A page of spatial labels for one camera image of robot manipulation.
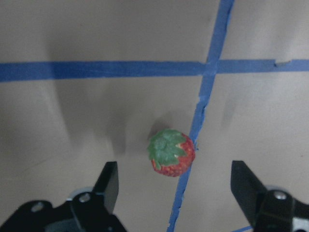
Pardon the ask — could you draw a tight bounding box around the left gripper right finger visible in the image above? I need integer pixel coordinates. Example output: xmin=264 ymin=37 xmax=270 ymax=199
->
xmin=230 ymin=160 xmax=294 ymax=232

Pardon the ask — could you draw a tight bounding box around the strawberry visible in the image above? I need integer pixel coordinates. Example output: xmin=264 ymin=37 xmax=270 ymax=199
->
xmin=147 ymin=129 xmax=196 ymax=177

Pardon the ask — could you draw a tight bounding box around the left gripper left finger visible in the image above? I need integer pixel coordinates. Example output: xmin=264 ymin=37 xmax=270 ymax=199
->
xmin=70 ymin=161 xmax=126 ymax=232

